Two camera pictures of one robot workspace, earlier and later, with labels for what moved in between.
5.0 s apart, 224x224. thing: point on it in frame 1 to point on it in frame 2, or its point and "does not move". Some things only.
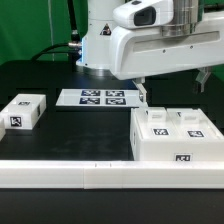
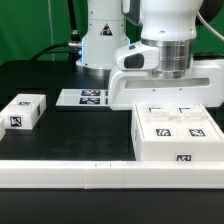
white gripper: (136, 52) to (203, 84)
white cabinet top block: (23, 111) does not move
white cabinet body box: (174, 134) does not move
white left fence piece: (2, 125) does not move
